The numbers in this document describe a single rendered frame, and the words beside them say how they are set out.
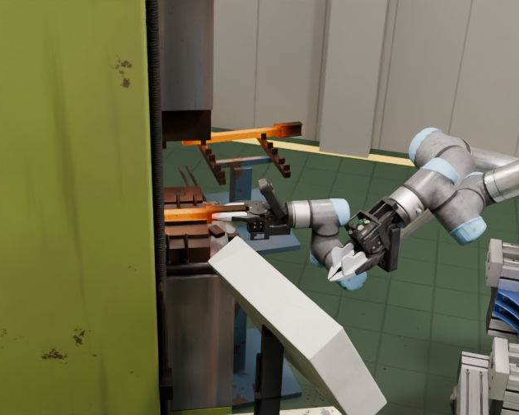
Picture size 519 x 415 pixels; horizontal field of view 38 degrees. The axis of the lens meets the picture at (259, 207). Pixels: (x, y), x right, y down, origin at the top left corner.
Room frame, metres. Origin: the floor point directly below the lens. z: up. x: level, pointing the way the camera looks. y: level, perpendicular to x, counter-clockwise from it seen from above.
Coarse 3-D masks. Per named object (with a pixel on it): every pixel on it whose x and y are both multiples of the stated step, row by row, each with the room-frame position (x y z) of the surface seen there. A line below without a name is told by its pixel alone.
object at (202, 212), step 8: (192, 208) 1.71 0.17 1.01; (200, 208) 1.72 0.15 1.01; (208, 208) 1.71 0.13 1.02; (216, 208) 1.71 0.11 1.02; (224, 208) 1.71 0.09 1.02; (232, 208) 1.71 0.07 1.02; (240, 208) 1.71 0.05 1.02; (168, 216) 1.68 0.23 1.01; (176, 216) 1.68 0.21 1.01; (184, 216) 1.68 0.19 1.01; (192, 216) 1.69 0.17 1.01; (200, 216) 1.69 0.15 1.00; (208, 216) 1.69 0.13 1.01
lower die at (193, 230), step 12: (168, 204) 1.77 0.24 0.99; (180, 204) 1.77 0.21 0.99; (192, 204) 1.77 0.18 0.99; (168, 228) 1.65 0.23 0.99; (180, 228) 1.65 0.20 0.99; (192, 228) 1.65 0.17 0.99; (204, 228) 1.66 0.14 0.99; (180, 240) 1.61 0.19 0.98; (192, 240) 1.61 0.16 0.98; (204, 240) 1.61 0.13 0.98; (180, 252) 1.57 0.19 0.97; (192, 252) 1.58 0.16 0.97; (204, 252) 1.58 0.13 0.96
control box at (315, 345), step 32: (224, 256) 1.25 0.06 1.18; (256, 256) 1.22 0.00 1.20; (256, 288) 1.15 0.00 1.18; (288, 288) 1.13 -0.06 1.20; (256, 320) 1.23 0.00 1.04; (288, 320) 1.06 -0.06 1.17; (320, 320) 1.04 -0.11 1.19; (288, 352) 1.14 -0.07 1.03; (320, 352) 0.99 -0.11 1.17; (352, 352) 1.03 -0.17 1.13; (320, 384) 1.05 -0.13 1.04; (352, 384) 1.03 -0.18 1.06
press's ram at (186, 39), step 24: (168, 0) 1.52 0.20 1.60; (192, 0) 1.53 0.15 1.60; (168, 24) 1.52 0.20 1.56; (192, 24) 1.53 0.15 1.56; (168, 48) 1.52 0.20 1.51; (192, 48) 1.53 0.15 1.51; (168, 72) 1.52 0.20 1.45; (192, 72) 1.53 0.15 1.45; (168, 96) 1.52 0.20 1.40; (192, 96) 1.53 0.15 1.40
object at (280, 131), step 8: (256, 128) 2.39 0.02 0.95; (264, 128) 2.39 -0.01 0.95; (272, 128) 2.39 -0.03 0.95; (280, 128) 2.38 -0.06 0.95; (288, 128) 2.41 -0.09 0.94; (296, 128) 2.42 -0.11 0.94; (216, 136) 2.31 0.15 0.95; (224, 136) 2.32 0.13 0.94; (232, 136) 2.33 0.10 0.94; (240, 136) 2.34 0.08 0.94; (248, 136) 2.35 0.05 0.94; (256, 136) 2.36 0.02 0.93; (272, 136) 2.38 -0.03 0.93; (280, 136) 2.38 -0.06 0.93; (288, 136) 2.40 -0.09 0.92; (296, 136) 2.41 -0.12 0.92; (184, 144) 2.28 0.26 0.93; (192, 144) 2.29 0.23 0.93
